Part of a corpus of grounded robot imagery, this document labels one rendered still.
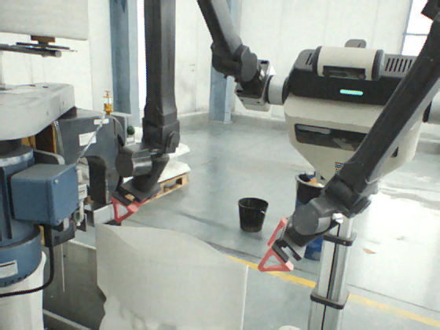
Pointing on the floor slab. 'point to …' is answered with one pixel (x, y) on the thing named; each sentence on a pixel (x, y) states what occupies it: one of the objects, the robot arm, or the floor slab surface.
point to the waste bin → (305, 190)
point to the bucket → (252, 214)
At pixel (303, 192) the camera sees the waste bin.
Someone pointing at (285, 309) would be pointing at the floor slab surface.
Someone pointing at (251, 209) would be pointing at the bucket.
